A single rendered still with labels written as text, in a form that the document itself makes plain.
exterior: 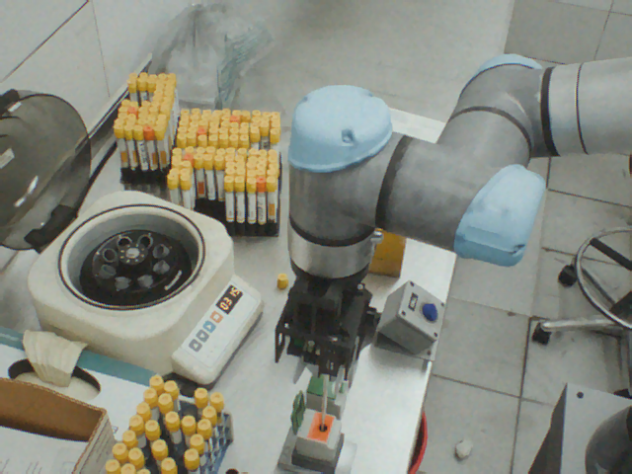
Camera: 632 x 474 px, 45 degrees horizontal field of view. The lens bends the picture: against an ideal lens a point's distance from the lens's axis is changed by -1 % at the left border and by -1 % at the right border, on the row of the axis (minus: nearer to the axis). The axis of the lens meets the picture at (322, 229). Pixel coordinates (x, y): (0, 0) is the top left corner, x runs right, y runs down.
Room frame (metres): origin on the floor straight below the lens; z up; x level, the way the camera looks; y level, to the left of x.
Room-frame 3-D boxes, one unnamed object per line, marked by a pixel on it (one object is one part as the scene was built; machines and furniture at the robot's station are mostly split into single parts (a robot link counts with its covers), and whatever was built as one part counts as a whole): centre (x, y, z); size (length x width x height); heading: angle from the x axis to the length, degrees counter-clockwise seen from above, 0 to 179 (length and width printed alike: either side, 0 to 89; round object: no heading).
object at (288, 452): (0.48, -0.01, 0.89); 0.09 x 0.05 x 0.04; 76
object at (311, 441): (0.48, -0.01, 0.92); 0.05 x 0.04 x 0.06; 76
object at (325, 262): (0.46, -0.01, 1.30); 0.08 x 0.08 x 0.05
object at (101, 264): (0.71, 0.26, 0.97); 0.15 x 0.15 x 0.07
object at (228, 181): (0.88, 0.15, 0.93); 0.02 x 0.02 x 0.11
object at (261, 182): (0.88, 0.10, 0.93); 0.02 x 0.02 x 0.11
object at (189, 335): (0.70, 0.24, 0.94); 0.30 x 0.24 x 0.12; 67
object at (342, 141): (0.46, -0.01, 1.38); 0.09 x 0.08 x 0.11; 69
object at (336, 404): (0.55, -0.02, 0.91); 0.05 x 0.04 x 0.07; 76
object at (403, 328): (0.69, -0.12, 0.92); 0.13 x 0.07 x 0.08; 76
